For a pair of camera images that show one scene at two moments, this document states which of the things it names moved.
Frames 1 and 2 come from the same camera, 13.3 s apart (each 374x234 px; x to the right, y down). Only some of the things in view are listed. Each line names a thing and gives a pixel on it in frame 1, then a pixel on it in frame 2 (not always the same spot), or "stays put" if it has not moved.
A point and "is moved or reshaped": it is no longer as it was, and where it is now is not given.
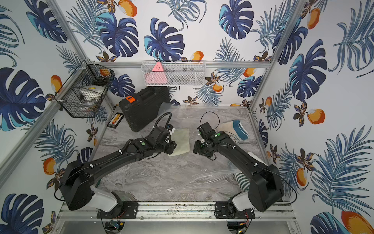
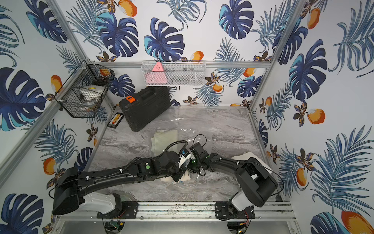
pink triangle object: [157, 76] stays put
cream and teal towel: [234, 129] -> [185, 177]
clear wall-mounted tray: [173, 73] stays put
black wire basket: [83, 93] stays put
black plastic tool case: [143, 108] stays put
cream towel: [181, 138] is moved or reshaped
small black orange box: [115, 120] stays put
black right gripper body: [201, 148] -> [194, 165]
